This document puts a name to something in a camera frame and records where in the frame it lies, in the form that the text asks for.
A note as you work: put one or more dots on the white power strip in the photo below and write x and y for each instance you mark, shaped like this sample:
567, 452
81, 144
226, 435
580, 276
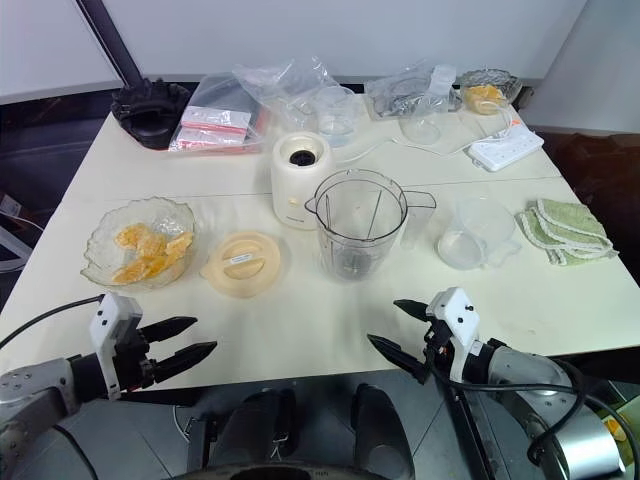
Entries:
505, 150

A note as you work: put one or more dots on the crumpled clear plastic bag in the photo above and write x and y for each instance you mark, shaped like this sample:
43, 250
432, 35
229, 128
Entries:
285, 85

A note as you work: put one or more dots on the green cloth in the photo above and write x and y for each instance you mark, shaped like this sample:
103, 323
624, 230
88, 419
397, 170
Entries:
565, 225

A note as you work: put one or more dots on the small glass fruit bowl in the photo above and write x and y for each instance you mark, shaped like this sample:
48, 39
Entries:
500, 82

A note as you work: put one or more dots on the dark diagonal pole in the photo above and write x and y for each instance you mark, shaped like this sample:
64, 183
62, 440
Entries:
112, 40

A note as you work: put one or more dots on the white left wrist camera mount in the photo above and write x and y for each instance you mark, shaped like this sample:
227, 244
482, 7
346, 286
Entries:
107, 315

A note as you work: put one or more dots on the clear bag with dark contents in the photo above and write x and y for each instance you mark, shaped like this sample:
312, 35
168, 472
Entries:
400, 95

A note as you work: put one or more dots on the clear glass cup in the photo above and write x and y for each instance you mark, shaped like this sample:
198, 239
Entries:
420, 131

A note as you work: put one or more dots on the cream blender base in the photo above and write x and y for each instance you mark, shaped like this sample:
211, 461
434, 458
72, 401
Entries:
295, 195

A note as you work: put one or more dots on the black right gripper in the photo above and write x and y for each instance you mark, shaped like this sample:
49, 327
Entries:
437, 345

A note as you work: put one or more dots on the black round holder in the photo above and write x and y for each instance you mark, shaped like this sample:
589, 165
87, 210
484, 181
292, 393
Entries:
150, 115

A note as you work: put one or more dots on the clear plastic measuring cup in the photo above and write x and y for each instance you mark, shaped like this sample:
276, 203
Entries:
470, 245

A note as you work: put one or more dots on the clear blender jar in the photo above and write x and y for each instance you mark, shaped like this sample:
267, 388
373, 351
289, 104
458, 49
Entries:
350, 250

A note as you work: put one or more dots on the clear plastic beaker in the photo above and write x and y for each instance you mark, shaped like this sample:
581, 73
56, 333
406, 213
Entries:
337, 115

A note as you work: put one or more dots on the cream blender lid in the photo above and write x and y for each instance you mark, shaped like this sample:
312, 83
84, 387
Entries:
245, 265

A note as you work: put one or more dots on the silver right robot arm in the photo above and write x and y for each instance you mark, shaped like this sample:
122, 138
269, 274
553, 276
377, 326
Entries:
530, 370

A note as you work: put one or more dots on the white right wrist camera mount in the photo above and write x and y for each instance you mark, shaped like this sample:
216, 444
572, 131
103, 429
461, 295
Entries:
457, 312

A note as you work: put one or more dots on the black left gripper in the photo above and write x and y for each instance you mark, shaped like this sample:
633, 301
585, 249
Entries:
132, 360

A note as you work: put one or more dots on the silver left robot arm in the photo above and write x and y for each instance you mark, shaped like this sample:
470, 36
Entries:
30, 385

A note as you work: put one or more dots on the zip bag with red strip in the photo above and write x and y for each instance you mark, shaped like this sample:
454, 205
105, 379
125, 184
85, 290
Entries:
207, 137
215, 117

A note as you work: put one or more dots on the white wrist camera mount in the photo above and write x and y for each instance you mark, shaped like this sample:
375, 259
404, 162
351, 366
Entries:
457, 312
107, 315

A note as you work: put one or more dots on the glass bowl with orange pieces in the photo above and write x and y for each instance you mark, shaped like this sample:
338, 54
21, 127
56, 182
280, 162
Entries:
100, 250

